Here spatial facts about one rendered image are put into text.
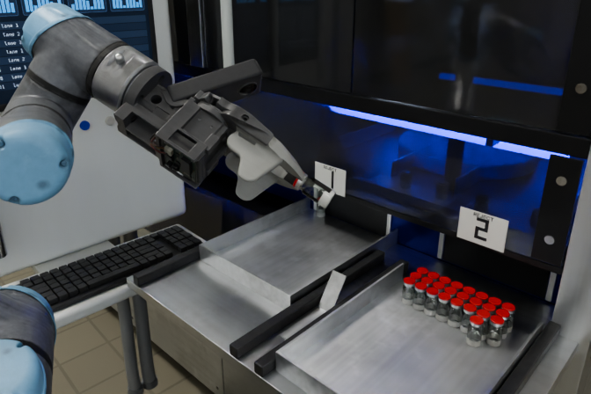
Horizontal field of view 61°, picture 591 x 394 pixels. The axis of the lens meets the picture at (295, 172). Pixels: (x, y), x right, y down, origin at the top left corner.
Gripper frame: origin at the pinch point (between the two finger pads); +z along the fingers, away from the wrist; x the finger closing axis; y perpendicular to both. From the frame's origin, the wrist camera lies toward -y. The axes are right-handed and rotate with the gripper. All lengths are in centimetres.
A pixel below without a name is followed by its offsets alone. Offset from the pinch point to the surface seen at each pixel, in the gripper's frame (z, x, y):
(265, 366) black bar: 9.5, -27.5, 14.9
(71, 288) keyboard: -31, -59, 20
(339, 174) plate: 1, -42, -27
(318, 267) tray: 8.5, -46.5, -9.3
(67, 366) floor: -52, -172, 37
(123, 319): -31, -109, 16
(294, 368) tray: 13.1, -25.2, 13.2
